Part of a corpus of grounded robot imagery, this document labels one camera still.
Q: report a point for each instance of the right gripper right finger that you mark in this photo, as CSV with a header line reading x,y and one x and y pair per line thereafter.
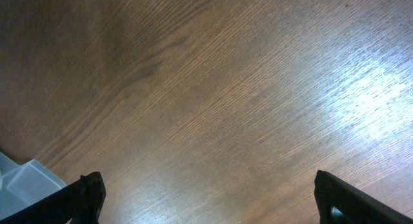
x,y
339,202

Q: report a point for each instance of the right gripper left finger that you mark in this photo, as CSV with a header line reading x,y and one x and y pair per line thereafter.
x,y
78,203

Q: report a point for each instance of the clear plastic storage bin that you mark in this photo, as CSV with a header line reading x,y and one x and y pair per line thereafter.
x,y
24,185

